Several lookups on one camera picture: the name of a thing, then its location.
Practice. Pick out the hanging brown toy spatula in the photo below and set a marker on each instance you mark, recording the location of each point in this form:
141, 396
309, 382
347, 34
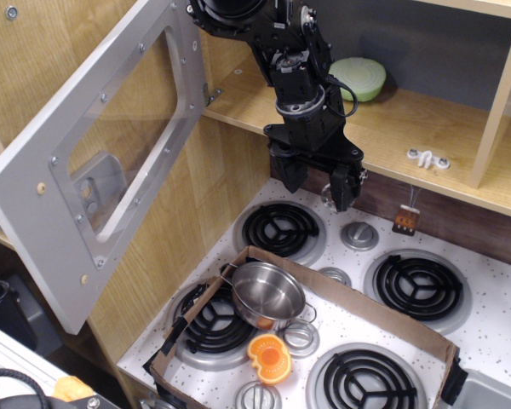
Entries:
407, 216

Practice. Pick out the grey toy microwave door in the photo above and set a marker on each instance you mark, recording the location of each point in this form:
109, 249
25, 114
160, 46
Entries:
137, 96

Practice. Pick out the grey wall phone holder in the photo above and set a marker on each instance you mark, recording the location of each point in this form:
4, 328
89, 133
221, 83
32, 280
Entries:
100, 184

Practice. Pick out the green toy cabbage half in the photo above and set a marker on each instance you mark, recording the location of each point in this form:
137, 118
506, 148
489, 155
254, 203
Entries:
365, 77

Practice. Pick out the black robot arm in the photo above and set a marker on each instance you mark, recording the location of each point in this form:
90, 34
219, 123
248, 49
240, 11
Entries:
295, 61

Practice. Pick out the grey front stove knob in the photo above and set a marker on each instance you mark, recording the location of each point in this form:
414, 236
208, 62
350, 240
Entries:
256, 395

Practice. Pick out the back left stove burner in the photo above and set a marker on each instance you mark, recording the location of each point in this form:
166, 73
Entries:
286, 229

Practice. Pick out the orange toy fruit half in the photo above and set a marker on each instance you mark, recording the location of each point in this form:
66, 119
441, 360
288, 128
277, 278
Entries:
270, 358

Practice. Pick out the grey middle stove knob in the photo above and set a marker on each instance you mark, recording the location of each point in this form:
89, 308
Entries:
336, 274

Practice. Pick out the grey centre stove knob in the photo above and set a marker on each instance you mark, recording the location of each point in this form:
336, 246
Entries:
301, 339

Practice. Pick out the white door latch clip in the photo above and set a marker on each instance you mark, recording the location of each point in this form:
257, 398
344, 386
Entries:
426, 159

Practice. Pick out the front left stove burner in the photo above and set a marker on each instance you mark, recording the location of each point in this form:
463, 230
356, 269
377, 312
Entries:
217, 338

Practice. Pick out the grey stove knob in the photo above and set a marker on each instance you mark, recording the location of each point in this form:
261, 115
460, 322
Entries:
336, 274
256, 395
359, 236
301, 339

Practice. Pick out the grey back stove knob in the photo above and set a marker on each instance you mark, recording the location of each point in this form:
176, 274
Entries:
359, 236

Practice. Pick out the front right stove burner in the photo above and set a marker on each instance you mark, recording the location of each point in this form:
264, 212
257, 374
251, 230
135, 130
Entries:
363, 375

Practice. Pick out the stove burner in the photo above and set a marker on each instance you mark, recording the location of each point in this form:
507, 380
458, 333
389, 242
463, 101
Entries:
217, 338
286, 229
363, 375
424, 286

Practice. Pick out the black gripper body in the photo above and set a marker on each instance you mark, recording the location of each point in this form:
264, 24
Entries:
316, 138

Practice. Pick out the stainless steel pot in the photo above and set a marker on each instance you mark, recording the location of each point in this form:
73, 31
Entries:
266, 296

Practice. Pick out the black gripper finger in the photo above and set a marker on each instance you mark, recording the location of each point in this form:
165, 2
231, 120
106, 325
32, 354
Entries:
289, 171
346, 182

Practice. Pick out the hanging metal strainer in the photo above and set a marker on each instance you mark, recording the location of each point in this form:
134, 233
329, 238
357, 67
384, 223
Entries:
326, 197

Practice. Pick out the back right stove burner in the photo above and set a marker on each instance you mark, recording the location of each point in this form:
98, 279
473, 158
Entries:
424, 286

